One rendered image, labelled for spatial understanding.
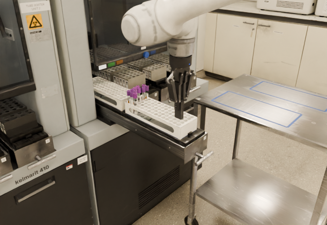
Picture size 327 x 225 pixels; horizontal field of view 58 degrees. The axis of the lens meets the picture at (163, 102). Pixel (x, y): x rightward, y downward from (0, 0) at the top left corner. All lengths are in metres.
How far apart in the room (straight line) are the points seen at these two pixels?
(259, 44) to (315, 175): 1.60
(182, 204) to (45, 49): 1.27
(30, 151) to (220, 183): 1.01
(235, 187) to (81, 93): 0.95
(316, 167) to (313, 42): 1.27
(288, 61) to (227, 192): 1.98
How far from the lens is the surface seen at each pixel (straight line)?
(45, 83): 1.18
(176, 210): 1.92
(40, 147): 1.15
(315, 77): 3.28
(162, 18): 0.76
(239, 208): 1.59
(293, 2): 3.24
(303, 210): 1.68
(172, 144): 1.05
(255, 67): 3.50
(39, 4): 1.12
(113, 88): 1.33
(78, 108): 1.28
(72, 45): 1.19
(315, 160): 2.58
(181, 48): 0.93
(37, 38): 1.13
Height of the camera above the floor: 1.38
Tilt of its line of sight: 26 degrees down
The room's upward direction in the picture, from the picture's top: straight up
